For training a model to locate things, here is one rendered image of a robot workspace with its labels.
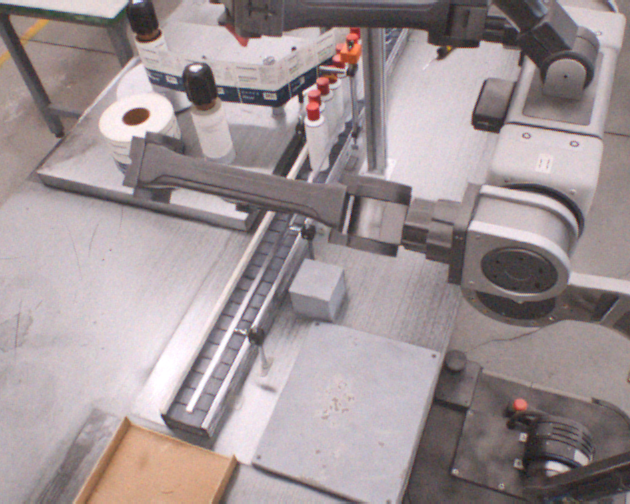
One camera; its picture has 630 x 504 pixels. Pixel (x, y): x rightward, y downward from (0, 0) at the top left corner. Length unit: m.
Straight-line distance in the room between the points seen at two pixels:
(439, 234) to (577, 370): 1.71
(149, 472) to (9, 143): 2.61
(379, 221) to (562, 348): 1.72
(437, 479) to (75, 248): 1.19
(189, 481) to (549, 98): 0.98
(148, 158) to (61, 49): 3.40
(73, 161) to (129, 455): 0.93
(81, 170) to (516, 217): 1.43
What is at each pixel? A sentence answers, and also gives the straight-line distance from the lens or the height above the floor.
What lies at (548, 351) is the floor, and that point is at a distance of 2.53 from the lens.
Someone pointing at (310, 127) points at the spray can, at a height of 1.04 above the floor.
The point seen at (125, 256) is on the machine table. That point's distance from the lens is 1.80.
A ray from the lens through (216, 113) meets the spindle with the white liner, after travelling 1.77.
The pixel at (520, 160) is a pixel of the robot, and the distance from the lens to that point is 0.89.
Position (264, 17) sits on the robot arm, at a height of 1.54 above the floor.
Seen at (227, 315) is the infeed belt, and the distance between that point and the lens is 1.54.
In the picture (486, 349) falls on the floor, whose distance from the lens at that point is 2.50.
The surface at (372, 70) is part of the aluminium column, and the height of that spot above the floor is 1.16.
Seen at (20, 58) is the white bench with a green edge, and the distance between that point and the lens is 3.43.
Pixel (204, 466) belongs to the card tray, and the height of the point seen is 0.83.
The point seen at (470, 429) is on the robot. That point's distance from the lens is 2.06.
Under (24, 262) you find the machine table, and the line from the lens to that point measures 1.92.
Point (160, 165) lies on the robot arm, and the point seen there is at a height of 1.49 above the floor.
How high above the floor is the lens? 2.13
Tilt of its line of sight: 50 degrees down
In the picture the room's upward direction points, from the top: 9 degrees counter-clockwise
